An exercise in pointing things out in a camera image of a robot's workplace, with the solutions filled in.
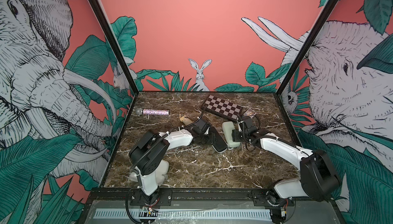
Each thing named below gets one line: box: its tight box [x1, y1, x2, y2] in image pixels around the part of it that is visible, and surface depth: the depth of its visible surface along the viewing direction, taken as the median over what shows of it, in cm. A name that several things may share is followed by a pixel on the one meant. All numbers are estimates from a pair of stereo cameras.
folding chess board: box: [201, 94, 244, 122], surface depth 110 cm
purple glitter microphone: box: [135, 107, 170, 116], surface depth 106 cm
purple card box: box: [243, 108, 257, 119], surface depth 109 cm
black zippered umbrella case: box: [209, 126, 228, 153], surface depth 91 cm
